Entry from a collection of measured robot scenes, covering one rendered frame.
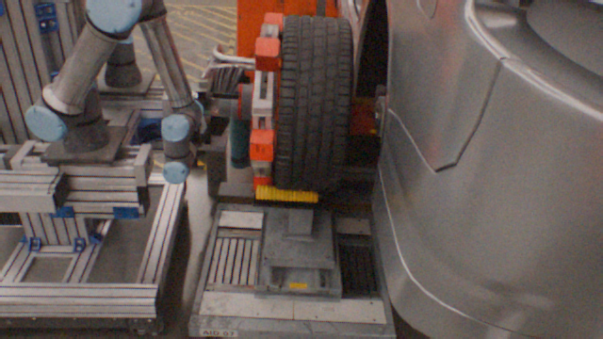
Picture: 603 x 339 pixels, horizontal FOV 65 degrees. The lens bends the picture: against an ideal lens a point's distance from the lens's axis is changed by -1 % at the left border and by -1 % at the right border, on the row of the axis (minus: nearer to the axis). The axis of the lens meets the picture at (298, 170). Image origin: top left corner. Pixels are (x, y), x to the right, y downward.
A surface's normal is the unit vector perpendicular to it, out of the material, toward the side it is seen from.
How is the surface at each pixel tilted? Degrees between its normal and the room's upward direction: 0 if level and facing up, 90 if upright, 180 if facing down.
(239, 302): 0
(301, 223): 90
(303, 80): 50
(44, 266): 0
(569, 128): 91
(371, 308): 0
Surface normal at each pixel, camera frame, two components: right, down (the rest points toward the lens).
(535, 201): -0.51, 0.44
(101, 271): 0.07, -0.83
